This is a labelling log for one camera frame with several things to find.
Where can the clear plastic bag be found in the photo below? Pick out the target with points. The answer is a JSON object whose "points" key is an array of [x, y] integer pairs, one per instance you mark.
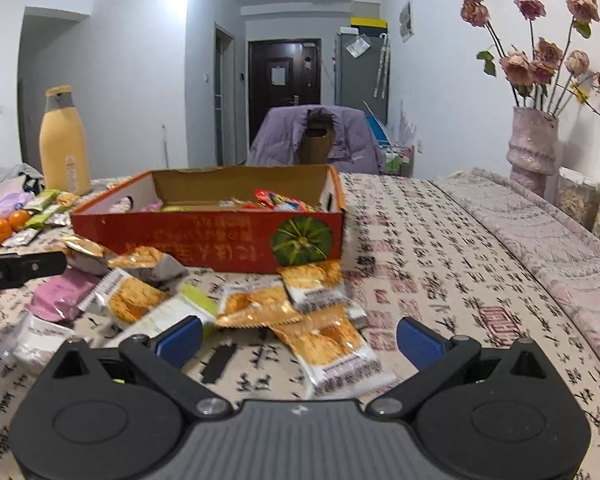
{"points": [[357, 46]]}

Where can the pink snack packet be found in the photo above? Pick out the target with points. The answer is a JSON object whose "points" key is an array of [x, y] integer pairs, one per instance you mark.
{"points": [[62, 292], [152, 205]]}

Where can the pink ceramic vase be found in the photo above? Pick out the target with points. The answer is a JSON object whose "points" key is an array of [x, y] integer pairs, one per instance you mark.
{"points": [[532, 150]]}

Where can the small orange cracker packet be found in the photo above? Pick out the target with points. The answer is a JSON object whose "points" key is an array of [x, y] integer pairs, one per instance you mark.
{"points": [[67, 198]]}

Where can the grey interior door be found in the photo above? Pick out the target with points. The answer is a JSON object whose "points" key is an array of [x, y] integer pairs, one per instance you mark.
{"points": [[225, 110]]}

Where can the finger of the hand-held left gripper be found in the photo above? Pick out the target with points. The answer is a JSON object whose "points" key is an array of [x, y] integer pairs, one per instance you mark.
{"points": [[37, 265]]}

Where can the dark front door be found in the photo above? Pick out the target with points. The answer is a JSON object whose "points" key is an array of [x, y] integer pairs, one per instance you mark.
{"points": [[260, 110]]}

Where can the purple tissue pack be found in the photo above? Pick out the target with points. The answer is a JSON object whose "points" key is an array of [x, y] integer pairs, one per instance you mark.
{"points": [[10, 202]]}

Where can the wall picture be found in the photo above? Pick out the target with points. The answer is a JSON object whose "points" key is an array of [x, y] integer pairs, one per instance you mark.
{"points": [[406, 19]]}

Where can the blue striped object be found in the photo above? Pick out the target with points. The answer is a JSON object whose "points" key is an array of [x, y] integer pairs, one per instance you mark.
{"points": [[377, 127]]}

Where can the yellow black box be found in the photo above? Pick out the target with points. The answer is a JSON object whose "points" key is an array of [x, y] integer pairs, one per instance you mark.
{"points": [[369, 22]]}

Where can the wooden chair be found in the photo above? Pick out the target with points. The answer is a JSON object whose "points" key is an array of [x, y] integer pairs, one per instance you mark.
{"points": [[315, 147]]}

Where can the white folded umbrella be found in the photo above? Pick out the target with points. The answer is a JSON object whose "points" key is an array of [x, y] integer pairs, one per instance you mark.
{"points": [[380, 75]]}

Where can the small white snack packet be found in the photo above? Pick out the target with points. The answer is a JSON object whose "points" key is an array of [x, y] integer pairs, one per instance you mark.
{"points": [[17, 239], [60, 220]]}

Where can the white paper notice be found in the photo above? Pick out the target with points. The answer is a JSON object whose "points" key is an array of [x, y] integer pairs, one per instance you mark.
{"points": [[278, 76]]}

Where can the grey refrigerator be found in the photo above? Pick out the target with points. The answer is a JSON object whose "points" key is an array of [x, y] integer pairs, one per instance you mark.
{"points": [[355, 80]]}

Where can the clear storage jar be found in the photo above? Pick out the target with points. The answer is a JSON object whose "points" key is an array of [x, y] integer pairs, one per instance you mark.
{"points": [[577, 200]]}

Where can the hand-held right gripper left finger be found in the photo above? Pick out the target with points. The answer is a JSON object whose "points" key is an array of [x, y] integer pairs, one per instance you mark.
{"points": [[180, 340]]}

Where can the purple puffer jacket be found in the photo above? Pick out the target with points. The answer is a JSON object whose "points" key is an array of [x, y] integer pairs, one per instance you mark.
{"points": [[280, 140]]}

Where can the long green snack packet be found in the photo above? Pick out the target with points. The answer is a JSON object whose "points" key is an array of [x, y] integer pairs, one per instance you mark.
{"points": [[180, 206]]}

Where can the dried pink rose bouquet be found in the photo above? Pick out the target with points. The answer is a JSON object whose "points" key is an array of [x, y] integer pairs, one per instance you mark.
{"points": [[517, 67]]}

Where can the orange mandarin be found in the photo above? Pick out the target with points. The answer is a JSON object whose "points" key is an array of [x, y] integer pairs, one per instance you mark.
{"points": [[0, 230], [19, 220]]}

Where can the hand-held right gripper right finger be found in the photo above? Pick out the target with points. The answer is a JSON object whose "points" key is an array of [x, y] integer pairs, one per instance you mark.
{"points": [[417, 342]]}

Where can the pink folded quilt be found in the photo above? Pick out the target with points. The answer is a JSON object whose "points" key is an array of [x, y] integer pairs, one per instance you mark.
{"points": [[530, 240]]}

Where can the yellow bottle grey collar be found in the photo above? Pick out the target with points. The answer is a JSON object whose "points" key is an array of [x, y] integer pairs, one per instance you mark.
{"points": [[62, 160]]}

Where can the small green snack packet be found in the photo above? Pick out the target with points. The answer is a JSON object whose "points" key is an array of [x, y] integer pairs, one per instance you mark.
{"points": [[42, 201], [47, 217]]}

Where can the pumpkin print cardboard box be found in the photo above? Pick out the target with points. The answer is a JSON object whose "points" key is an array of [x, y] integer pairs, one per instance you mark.
{"points": [[205, 240]]}

